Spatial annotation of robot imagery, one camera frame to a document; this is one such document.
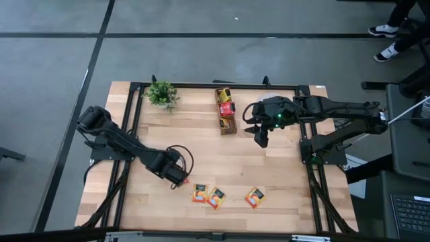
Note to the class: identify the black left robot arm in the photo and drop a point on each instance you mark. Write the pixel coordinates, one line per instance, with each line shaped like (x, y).
(117, 138)

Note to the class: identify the dark grey side desk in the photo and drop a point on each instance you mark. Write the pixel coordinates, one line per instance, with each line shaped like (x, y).
(386, 201)

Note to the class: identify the green plant in white pot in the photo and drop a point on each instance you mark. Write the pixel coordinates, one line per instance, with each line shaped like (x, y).
(161, 94)

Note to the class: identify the brown wooden tea organizer box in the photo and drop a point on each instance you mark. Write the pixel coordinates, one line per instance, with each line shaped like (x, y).
(229, 131)

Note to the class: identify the white paper sheet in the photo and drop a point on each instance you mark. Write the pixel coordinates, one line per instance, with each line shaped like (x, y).
(357, 188)

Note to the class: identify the black frame clamp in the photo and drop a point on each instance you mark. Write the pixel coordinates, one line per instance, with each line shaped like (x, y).
(266, 80)
(154, 79)

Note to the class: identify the person's foot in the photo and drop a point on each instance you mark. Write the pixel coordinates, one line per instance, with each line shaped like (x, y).
(386, 53)
(383, 31)

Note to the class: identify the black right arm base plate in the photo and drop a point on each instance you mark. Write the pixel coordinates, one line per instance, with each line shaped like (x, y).
(336, 156)

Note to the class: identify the person's leg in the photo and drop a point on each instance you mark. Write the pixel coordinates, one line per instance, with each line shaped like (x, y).
(413, 37)

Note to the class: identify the black desktop device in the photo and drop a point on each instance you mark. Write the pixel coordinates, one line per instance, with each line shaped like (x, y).
(423, 111)

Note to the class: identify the black laptop keyboard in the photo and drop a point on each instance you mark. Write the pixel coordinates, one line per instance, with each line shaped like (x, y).
(411, 215)

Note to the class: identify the red strawberry tea bag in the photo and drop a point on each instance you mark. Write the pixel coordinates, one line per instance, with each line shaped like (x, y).
(231, 108)
(223, 109)

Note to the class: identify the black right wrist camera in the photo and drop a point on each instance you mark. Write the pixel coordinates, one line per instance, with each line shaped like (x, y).
(261, 138)

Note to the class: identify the black stand foot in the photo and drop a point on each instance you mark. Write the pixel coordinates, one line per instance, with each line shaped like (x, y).
(10, 154)

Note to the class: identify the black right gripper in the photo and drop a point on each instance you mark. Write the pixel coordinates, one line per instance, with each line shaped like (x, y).
(268, 121)

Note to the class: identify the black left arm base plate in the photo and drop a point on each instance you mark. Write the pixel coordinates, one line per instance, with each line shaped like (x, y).
(100, 155)

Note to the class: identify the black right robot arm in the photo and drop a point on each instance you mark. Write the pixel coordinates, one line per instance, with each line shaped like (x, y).
(336, 107)

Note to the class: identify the black chair base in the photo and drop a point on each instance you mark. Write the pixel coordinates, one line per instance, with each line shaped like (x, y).
(403, 82)

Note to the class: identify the silver mounting bracket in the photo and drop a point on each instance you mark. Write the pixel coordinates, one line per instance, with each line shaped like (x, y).
(124, 236)
(310, 238)

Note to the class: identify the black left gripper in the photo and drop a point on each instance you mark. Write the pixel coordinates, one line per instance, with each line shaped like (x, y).
(174, 171)

